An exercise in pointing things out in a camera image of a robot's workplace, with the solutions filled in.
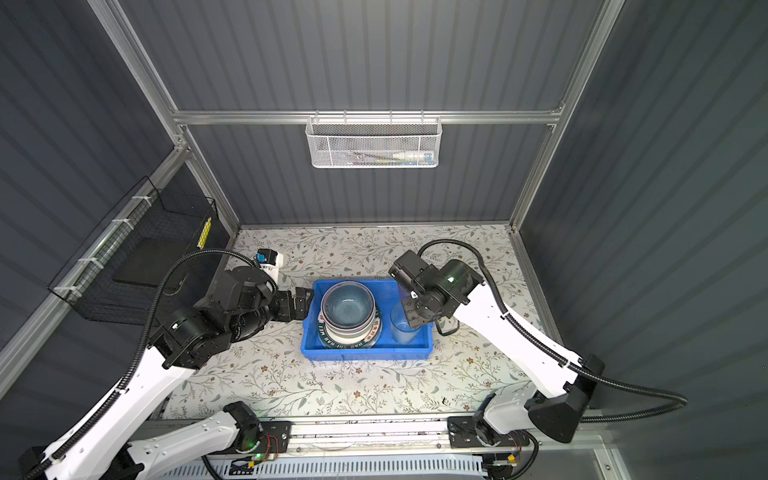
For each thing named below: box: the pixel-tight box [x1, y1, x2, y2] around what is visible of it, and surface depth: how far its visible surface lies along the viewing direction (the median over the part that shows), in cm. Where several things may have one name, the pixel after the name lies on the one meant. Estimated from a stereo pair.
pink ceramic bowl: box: [322, 314, 375, 342], surface depth 83 cm
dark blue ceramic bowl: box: [321, 281, 375, 328], surface depth 88 cm
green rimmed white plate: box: [317, 304, 383, 349], surface depth 87 cm
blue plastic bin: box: [300, 278, 434, 360], surface depth 88 cm
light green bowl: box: [322, 310, 375, 331], surface depth 87 cm
